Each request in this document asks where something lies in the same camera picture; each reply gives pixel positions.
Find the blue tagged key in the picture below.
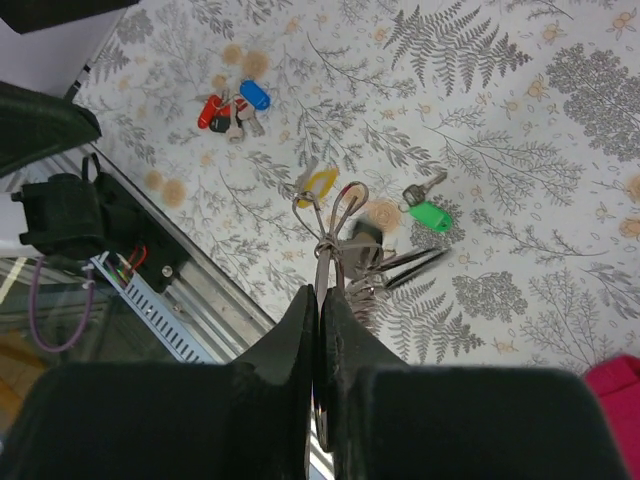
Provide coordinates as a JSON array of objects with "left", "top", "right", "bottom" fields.
[{"left": 229, "top": 79, "right": 271, "bottom": 137}]

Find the floral patterned table mat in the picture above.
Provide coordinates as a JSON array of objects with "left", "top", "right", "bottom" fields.
[{"left": 77, "top": 1, "right": 639, "bottom": 373}]

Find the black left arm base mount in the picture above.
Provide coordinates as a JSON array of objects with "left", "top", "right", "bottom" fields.
[{"left": 10, "top": 153, "right": 189, "bottom": 293}]

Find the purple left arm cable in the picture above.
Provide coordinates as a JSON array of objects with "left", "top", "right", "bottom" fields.
[{"left": 27, "top": 257, "right": 96, "bottom": 354}]

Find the yellow tagged key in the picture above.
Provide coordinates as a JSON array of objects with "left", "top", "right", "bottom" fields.
[{"left": 293, "top": 157, "right": 339, "bottom": 208}]

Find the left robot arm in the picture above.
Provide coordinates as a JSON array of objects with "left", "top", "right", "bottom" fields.
[{"left": 1, "top": 1, "right": 132, "bottom": 260}]

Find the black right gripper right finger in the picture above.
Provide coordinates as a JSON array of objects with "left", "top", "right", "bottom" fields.
[{"left": 319, "top": 288, "right": 630, "bottom": 479}]

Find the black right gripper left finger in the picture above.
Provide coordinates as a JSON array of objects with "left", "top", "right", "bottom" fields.
[{"left": 1, "top": 286, "right": 318, "bottom": 479}]

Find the red folded cloth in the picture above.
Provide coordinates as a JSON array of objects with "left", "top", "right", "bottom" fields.
[{"left": 585, "top": 355, "right": 640, "bottom": 479}]

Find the large metal keyring with clips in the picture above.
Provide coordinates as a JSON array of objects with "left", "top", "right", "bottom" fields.
[{"left": 313, "top": 182, "right": 449, "bottom": 452}]

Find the grey slotted cable duct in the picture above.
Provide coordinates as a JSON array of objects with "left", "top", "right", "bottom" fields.
[{"left": 90, "top": 252, "right": 221, "bottom": 364}]

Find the red tagged key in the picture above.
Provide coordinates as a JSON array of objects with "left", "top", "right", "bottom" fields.
[{"left": 197, "top": 94, "right": 249, "bottom": 144}]

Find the aluminium enclosure frame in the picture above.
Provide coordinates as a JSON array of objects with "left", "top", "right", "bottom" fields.
[{"left": 0, "top": 59, "right": 331, "bottom": 480}]

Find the green tagged key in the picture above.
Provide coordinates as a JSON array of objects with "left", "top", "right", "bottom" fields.
[{"left": 402, "top": 171, "right": 453, "bottom": 233}]

